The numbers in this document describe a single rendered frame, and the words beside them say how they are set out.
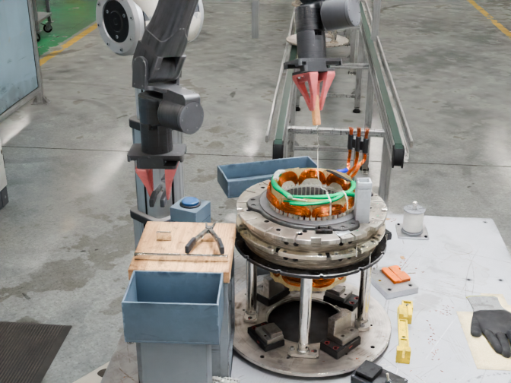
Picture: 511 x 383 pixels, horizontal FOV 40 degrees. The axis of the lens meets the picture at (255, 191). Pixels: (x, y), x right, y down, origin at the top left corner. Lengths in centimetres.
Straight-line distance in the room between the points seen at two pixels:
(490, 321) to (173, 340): 79
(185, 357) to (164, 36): 57
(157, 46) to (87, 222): 276
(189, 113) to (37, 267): 243
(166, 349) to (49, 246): 246
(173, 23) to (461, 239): 120
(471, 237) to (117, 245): 205
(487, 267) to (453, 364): 45
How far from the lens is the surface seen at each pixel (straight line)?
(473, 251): 204
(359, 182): 139
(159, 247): 139
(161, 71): 123
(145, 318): 124
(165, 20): 119
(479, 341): 168
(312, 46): 139
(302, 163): 183
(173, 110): 119
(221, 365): 143
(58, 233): 382
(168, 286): 132
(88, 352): 292
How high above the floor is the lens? 174
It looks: 25 degrees down
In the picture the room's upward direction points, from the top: straight up
